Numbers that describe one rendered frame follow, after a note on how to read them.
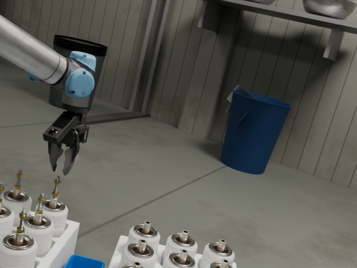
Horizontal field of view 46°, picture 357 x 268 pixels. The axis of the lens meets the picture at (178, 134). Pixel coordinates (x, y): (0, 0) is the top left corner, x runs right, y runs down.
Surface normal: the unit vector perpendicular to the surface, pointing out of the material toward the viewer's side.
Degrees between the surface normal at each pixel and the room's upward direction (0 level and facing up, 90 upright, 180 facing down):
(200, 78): 90
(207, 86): 90
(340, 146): 90
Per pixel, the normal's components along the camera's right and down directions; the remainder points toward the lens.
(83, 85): 0.67, 0.33
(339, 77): -0.45, 0.11
